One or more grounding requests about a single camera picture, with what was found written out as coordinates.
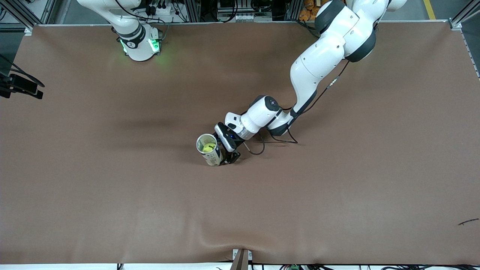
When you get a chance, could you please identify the diagonal aluminium frame rail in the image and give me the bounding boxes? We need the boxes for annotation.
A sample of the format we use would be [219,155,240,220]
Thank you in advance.
[0,0,57,36]

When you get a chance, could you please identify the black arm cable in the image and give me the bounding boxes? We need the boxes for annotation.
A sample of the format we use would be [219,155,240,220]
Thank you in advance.
[244,60,351,156]
[0,54,45,87]

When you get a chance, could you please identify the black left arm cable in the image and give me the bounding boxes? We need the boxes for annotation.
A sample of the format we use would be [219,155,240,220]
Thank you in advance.
[244,60,351,156]

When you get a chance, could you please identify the aluminium frame post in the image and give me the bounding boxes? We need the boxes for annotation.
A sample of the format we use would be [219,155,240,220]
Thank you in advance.
[287,0,300,21]
[184,0,201,22]

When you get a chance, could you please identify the white blue tennis ball can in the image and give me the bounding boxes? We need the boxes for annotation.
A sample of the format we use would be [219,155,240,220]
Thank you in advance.
[196,133,224,167]

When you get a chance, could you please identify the brown table mat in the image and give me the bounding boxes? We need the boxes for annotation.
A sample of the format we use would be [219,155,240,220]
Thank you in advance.
[0,21,480,265]

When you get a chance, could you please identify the brown pole with bracket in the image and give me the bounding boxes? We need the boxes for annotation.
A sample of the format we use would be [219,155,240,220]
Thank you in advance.
[232,248,253,270]

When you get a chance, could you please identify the aluminium rail with corner bracket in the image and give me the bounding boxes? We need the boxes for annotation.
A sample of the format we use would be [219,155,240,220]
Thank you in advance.
[448,0,480,79]

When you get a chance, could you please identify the orange packet pile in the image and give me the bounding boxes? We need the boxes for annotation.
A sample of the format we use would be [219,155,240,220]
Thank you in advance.
[299,0,319,21]

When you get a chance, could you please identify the white power strip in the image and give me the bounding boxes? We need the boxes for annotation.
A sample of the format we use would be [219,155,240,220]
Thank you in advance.
[144,4,177,15]

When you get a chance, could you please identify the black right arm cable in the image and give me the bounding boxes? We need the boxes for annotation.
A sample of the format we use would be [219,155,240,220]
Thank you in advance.
[0,54,45,87]

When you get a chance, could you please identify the white terminal block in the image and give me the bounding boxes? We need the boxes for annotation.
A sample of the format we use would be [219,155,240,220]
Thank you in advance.
[217,13,257,22]

